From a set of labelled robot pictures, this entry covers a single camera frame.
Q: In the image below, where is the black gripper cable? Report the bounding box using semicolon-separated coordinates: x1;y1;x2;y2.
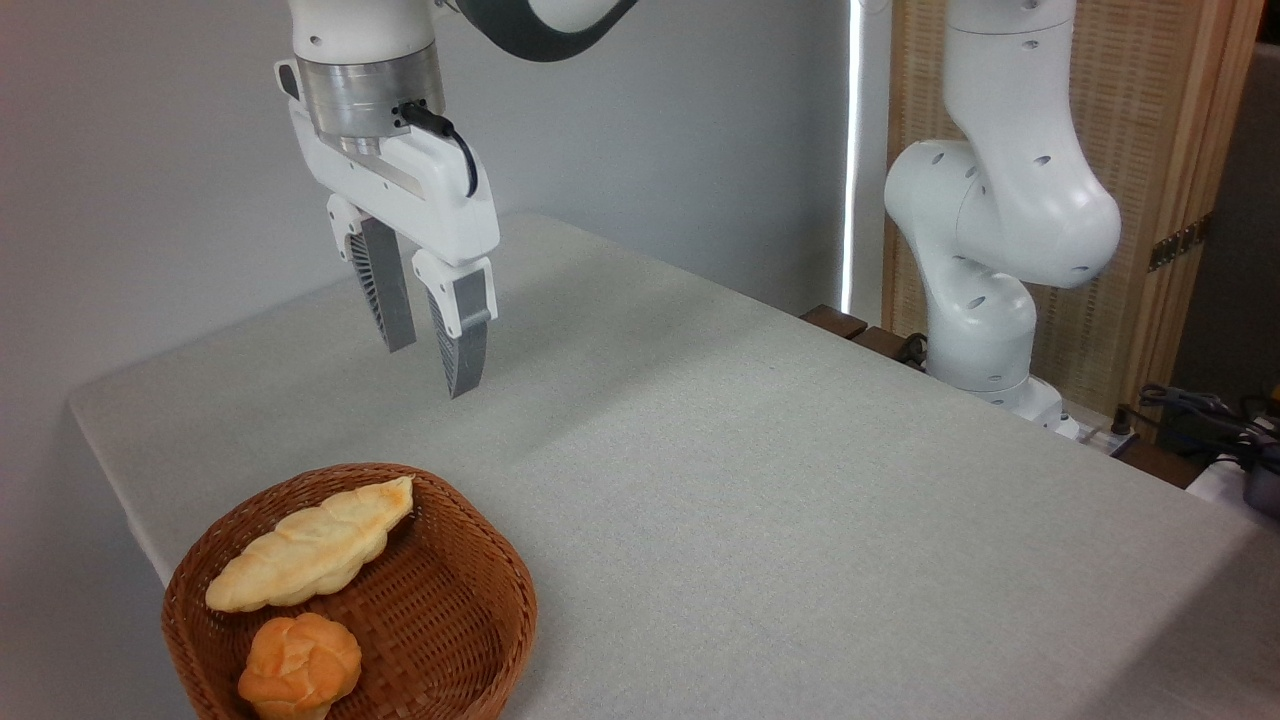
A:
397;100;479;199

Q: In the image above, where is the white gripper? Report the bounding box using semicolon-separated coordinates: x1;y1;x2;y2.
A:
275;60;501;399

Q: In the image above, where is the black cable bundle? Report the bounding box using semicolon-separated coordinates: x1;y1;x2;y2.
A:
1138;383;1280;471

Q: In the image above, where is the round orange knotted bread roll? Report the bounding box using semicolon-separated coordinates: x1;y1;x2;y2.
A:
237;613;363;720

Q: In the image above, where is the brass screen hinge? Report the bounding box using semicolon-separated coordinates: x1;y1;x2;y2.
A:
1148;213;1213;273

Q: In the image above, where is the white power strip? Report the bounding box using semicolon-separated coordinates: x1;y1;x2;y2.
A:
1058;415;1141;458

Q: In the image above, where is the brown wicker basket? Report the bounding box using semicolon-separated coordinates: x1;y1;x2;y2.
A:
161;462;539;720

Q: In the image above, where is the long pale twisted bread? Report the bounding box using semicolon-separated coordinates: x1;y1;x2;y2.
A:
205;476;415;613

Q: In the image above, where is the grey tablecloth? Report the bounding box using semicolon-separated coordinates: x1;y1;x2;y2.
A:
68;212;1280;720

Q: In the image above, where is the wooden woven folding screen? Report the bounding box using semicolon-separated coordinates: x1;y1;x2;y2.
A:
880;0;1266;441

